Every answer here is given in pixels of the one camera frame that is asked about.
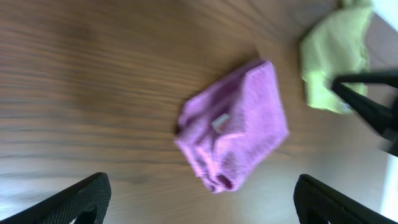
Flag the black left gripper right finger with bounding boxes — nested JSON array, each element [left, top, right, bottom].
[[294, 174, 397, 224]]

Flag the crumpled green cloth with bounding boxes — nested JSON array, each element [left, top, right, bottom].
[[300, 0, 374, 114]]

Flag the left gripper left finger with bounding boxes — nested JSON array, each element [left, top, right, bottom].
[[1, 172, 111, 224]]

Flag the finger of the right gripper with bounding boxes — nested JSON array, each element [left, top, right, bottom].
[[331, 70, 397, 156]]

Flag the purple microfiber cloth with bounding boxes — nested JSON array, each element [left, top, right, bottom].
[[175, 59, 289, 194]]

